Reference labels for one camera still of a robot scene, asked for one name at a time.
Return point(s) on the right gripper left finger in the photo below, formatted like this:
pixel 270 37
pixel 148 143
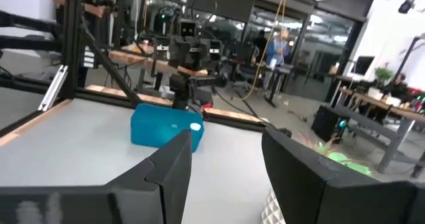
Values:
pixel 99 205

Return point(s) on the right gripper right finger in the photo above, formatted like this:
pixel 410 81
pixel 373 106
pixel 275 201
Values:
pixel 332 200

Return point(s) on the small white pill bottle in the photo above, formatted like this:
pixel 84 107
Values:
pixel 195 126

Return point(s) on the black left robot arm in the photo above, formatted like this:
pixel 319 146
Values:
pixel 181 91

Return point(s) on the blue plastic bin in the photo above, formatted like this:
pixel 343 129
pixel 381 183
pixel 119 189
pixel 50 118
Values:
pixel 156 127

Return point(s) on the succulent in patterned white pot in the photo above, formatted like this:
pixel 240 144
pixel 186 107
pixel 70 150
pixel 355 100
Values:
pixel 348 164

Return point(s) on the wooden topped work table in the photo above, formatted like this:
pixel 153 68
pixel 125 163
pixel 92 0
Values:
pixel 133 58

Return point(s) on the person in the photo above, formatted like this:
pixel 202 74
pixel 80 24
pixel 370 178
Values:
pixel 279 51
pixel 88 59
pixel 396 87
pixel 260 44

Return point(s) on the black box on floor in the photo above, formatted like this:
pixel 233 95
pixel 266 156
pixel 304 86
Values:
pixel 325 122

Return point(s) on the long gray legged table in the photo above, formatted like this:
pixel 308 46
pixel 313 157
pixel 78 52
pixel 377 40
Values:
pixel 391 114

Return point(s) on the green potted office plant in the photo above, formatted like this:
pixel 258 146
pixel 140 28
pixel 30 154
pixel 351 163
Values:
pixel 383 74

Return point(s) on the white framed monitor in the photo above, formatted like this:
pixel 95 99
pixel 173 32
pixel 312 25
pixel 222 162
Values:
pixel 364 65

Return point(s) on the black ceiling spotlight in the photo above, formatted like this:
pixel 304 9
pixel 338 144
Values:
pixel 406 5

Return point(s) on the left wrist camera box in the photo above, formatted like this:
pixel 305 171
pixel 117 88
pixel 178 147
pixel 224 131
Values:
pixel 187 27

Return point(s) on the black aluminium table frame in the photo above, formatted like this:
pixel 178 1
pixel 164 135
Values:
pixel 71 34

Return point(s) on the silver aluminium rail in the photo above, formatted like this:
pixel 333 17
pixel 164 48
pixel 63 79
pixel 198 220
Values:
pixel 53 87

